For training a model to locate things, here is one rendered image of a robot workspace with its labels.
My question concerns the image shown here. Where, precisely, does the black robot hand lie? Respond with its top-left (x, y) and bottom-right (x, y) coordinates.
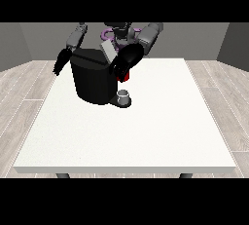
top-left (52, 47), bottom-right (73, 77)
top-left (110, 42), bottom-right (145, 80)

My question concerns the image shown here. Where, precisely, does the pale grey machine lid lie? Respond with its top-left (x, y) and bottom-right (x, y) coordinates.
top-left (99, 39), bottom-right (119, 63)

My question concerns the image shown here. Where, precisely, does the black coffee machine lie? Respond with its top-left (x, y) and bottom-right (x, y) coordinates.
top-left (69, 48), bottom-right (132, 108)

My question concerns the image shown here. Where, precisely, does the small grey cup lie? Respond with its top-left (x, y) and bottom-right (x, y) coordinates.
top-left (117, 89), bottom-right (131, 105)

